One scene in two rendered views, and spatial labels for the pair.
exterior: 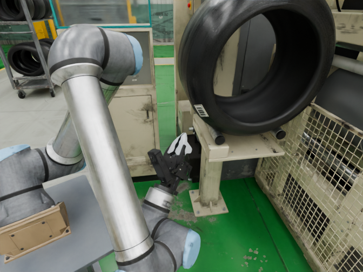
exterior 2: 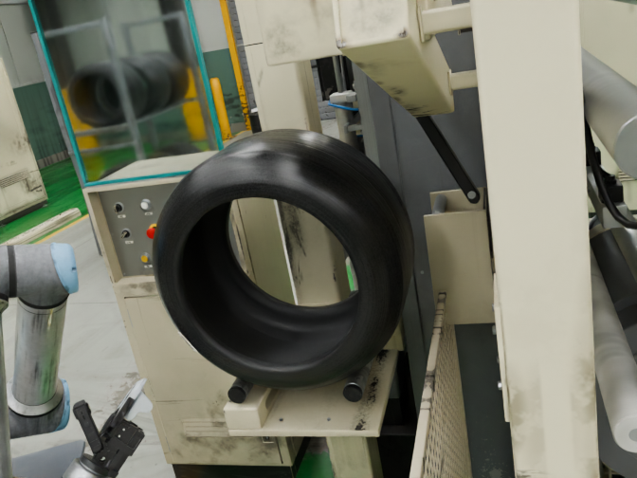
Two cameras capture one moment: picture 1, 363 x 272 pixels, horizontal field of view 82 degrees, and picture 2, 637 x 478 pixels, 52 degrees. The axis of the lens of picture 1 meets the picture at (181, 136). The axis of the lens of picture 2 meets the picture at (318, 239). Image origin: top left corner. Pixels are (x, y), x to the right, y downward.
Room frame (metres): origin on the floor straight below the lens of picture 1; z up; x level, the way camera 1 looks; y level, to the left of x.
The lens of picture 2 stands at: (-0.34, -0.98, 1.70)
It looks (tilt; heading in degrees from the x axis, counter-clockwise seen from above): 19 degrees down; 26
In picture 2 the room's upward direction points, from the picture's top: 11 degrees counter-clockwise
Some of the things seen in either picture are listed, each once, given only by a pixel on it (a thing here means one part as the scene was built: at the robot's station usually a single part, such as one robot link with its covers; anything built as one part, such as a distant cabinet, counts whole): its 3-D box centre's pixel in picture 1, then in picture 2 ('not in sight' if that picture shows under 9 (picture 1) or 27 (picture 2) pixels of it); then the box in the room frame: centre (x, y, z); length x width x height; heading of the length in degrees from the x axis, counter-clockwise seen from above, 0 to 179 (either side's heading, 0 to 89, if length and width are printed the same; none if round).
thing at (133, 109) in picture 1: (122, 111); (213, 319); (1.59, 0.48, 0.63); 0.56 x 0.41 x 1.27; 99
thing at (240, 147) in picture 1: (233, 136); (318, 389); (0.94, -0.28, 0.80); 0.37 x 0.36 x 0.02; 99
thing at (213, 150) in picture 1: (208, 132); (265, 377); (0.92, -0.14, 0.84); 0.36 x 0.09 x 0.06; 9
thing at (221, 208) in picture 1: (207, 199); not in sight; (1.19, -0.22, 0.02); 0.27 x 0.27 x 0.04; 9
